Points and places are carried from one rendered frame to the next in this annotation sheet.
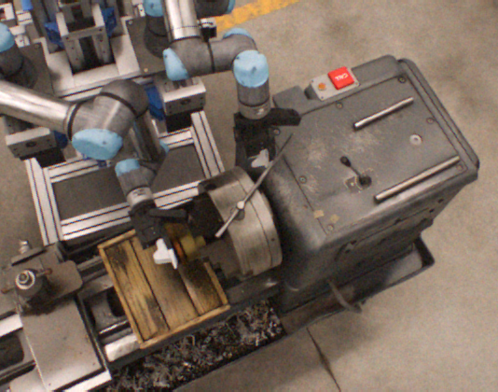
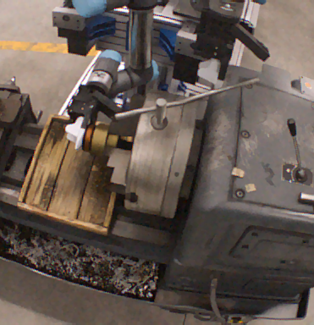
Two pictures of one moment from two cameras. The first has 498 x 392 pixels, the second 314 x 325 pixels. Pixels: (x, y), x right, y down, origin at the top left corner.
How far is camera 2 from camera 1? 0.89 m
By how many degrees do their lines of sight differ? 18
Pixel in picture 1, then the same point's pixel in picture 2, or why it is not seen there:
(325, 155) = (279, 130)
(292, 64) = not seen: hidden behind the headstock
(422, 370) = not seen: outside the picture
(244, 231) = (151, 143)
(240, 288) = (129, 227)
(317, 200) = (246, 160)
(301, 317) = (175, 299)
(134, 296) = (43, 168)
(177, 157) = not seen: hidden behind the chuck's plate
